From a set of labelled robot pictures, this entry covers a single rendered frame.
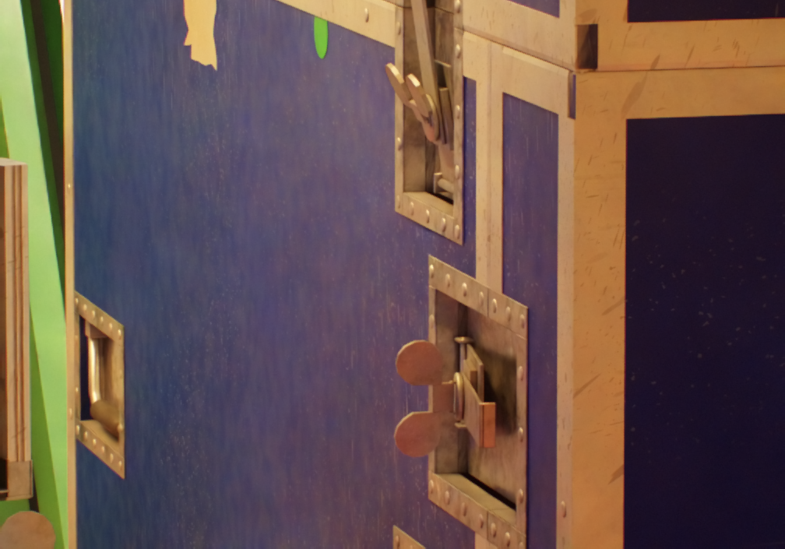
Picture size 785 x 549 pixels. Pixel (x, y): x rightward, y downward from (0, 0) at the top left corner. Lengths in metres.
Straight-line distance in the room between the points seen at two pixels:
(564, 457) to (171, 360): 0.84
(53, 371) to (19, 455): 2.69
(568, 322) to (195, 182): 0.77
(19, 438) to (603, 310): 0.41
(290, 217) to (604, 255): 0.54
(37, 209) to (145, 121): 1.52
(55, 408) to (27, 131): 0.26
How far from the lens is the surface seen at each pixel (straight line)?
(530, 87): 2.49
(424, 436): 2.63
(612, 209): 2.44
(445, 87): 2.66
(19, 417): 2.13
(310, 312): 2.92
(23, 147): 4.83
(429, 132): 2.67
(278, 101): 2.97
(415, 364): 2.62
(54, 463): 4.81
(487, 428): 2.56
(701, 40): 2.44
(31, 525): 2.19
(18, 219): 2.11
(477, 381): 2.61
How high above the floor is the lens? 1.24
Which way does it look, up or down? 9 degrees down
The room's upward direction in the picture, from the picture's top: straight up
